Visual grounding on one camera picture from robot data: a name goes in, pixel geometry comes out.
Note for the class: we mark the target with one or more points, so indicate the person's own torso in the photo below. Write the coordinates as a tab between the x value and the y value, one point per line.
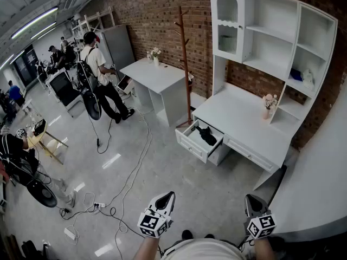
202	250

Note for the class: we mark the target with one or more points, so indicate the white metal shelf rack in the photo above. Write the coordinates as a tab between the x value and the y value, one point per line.
99	19

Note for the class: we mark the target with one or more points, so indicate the person's black shoe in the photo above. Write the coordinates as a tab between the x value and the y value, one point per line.
187	234
209	236

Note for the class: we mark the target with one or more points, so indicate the black umbrella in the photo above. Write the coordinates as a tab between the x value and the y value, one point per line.
207	137

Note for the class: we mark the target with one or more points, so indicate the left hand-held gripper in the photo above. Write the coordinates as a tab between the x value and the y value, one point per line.
151	223

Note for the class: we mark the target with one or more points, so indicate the white box red interior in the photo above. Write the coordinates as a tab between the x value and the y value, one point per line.
126	85

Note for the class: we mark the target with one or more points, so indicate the white drawer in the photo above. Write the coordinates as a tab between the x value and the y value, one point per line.
248	153
191	146

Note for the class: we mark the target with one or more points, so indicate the person's right forearm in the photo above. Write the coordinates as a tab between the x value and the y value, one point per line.
264	249

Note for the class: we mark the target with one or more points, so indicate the black box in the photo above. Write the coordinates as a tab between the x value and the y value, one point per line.
39	125

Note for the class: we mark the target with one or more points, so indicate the person's left forearm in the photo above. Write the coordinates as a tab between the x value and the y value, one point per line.
146	249

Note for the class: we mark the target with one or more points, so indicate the white power strip with plugs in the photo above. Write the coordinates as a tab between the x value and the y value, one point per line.
99	205

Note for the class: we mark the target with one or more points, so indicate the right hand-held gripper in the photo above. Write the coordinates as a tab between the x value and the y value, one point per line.
261	226

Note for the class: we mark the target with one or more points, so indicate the brown wooden coat rack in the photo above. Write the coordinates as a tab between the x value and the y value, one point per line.
185	64

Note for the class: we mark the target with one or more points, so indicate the blue folded cloth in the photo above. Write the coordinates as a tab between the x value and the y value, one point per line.
295	75

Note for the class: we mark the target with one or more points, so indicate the grey metal cabinet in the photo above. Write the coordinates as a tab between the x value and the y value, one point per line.
119	45

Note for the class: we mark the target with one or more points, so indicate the ceiling tube light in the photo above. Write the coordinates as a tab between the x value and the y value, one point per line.
43	31
35	22

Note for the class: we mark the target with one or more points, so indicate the black bag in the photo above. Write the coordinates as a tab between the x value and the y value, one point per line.
32	250

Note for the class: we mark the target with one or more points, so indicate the black power adapter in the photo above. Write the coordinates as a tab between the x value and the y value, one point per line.
97	142

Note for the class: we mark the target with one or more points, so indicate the pink flower vase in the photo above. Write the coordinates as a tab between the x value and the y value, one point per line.
266	114

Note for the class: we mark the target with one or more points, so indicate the black office chair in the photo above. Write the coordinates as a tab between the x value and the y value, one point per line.
63	89

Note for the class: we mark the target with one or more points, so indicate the white plush toy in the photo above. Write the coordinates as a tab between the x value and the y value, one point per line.
308	80

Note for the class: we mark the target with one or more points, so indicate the white closed drawer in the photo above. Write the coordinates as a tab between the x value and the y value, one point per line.
248	153

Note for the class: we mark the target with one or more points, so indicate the white flower vase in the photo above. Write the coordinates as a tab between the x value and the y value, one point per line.
156	61

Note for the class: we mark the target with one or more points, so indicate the yellow round table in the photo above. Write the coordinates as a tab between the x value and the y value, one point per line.
40	139

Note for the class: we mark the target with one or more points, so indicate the white hutch shelf cabinet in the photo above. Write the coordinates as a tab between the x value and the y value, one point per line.
268	50

